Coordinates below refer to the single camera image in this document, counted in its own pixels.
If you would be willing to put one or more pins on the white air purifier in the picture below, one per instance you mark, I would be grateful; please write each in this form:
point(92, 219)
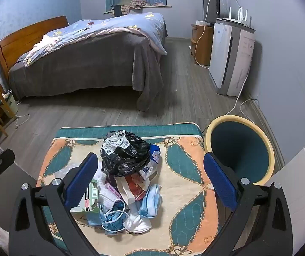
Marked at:
point(232, 58)

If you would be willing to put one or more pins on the black upright object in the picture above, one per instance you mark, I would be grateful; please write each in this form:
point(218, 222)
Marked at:
point(117, 10)

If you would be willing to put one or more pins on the teal bin with yellow rim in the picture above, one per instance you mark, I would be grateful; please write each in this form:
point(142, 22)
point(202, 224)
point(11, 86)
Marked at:
point(237, 144)

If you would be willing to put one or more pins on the white tissue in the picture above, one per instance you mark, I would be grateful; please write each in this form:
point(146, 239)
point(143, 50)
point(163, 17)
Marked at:
point(104, 193)

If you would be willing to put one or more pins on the window sill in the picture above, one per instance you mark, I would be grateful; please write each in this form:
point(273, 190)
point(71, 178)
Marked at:
point(165, 5)

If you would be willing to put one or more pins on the green and white carton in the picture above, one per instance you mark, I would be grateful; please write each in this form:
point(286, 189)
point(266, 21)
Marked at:
point(91, 192)

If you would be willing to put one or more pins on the white wardrobe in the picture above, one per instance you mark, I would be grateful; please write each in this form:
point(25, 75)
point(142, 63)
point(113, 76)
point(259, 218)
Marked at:
point(301, 170)

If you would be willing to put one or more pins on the blue face mask with loops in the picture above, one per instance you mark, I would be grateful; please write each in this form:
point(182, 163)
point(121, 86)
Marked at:
point(113, 218)

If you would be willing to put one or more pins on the light blue face mask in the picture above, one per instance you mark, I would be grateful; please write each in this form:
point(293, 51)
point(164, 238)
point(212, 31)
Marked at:
point(151, 200)

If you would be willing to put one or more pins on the bed with grey cover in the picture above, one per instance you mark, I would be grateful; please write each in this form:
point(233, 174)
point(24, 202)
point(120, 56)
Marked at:
point(88, 66)

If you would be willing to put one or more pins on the white router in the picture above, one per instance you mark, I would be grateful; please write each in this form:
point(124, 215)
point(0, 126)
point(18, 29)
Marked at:
point(237, 20)

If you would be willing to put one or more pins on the printed quilted mat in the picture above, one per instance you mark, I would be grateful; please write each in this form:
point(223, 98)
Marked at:
point(184, 202)

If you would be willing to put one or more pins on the plaid cloth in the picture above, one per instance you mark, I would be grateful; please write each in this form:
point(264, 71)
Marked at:
point(135, 5)

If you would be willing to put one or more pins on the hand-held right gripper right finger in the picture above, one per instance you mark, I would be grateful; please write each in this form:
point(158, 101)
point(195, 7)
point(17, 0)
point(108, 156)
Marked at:
point(219, 181)

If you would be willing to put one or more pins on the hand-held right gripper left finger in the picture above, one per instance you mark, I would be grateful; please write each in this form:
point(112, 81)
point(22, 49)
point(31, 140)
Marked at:
point(81, 177)

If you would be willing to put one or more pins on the blue printed duvet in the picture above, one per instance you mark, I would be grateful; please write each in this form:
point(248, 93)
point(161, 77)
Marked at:
point(120, 22)

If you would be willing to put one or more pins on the small white box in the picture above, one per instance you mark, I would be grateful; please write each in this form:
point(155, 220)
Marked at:
point(201, 22)

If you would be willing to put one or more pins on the red and white packet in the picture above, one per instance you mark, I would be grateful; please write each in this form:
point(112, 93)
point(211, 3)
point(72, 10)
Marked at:
point(132, 189)

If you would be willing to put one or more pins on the pink snack wrapper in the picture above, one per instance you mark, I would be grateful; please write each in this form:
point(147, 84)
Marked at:
point(112, 189)

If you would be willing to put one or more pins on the white bucket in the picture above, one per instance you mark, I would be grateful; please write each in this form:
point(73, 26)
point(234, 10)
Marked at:
point(11, 106)

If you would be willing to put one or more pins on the wooden bed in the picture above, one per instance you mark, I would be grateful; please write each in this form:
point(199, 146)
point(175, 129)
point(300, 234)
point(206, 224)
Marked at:
point(21, 40)

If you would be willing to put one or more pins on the blue wet wipes pack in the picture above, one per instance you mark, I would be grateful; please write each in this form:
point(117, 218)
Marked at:
point(153, 160)

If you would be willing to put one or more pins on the black television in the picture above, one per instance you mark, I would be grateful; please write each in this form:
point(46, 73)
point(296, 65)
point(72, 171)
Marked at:
point(211, 5)

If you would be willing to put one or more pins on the wooden cabinet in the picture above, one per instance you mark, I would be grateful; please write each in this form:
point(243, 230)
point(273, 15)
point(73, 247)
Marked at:
point(203, 42)

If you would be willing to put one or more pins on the black plastic bag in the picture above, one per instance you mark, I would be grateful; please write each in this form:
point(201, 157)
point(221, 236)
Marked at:
point(125, 157)

